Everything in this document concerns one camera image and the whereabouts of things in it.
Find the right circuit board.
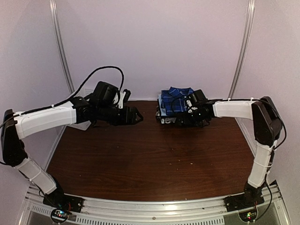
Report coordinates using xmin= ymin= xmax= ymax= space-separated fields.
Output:
xmin=239 ymin=209 xmax=258 ymax=223

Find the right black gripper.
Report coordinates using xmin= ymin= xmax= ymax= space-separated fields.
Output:
xmin=176 ymin=109 xmax=207 ymax=127

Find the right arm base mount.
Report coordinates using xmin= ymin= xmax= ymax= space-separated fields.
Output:
xmin=224 ymin=182 xmax=264 ymax=212

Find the blue plaid long sleeve shirt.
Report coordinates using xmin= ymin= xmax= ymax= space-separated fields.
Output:
xmin=161 ymin=87 xmax=194 ymax=116

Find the white plastic mesh basket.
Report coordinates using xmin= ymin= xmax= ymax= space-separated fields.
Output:
xmin=68 ymin=88 xmax=92 ymax=131

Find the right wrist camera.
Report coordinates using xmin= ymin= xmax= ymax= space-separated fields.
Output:
xmin=185 ymin=99 xmax=197 ymax=113

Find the left circuit board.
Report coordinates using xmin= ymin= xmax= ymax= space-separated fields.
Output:
xmin=50 ymin=209 xmax=72 ymax=223

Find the light blue shirt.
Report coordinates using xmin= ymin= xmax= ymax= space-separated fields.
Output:
xmin=158 ymin=94 xmax=168 ymax=109

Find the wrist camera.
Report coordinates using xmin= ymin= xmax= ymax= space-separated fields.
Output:
xmin=113 ymin=89 xmax=131 ymax=109
xmin=185 ymin=99 xmax=197 ymax=113

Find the right aluminium frame post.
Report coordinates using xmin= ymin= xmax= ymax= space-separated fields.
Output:
xmin=226 ymin=0 xmax=255 ymax=101

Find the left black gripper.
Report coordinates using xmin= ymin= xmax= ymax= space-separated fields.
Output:
xmin=97 ymin=104 xmax=143 ymax=127

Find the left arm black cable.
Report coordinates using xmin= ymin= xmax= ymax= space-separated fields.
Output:
xmin=51 ymin=67 xmax=125 ymax=108

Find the left aluminium frame post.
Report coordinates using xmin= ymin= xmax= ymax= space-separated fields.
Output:
xmin=49 ymin=0 xmax=75 ymax=93

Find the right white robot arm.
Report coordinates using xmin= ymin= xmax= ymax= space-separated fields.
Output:
xmin=175 ymin=90 xmax=284 ymax=188

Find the circuit board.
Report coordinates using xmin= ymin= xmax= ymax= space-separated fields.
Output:
xmin=50 ymin=209 xmax=72 ymax=223
xmin=239 ymin=209 xmax=258 ymax=223

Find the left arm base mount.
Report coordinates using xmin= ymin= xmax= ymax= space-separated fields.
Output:
xmin=43 ymin=178 xmax=84 ymax=213

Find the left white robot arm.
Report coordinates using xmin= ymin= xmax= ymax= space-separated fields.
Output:
xmin=0 ymin=82 xmax=143 ymax=208

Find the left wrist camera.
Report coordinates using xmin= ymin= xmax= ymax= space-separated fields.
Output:
xmin=113 ymin=89 xmax=131 ymax=109

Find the aluminium frame post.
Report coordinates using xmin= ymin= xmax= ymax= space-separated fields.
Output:
xmin=49 ymin=0 xmax=75 ymax=93
xmin=226 ymin=0 xmax=255 ymax=101

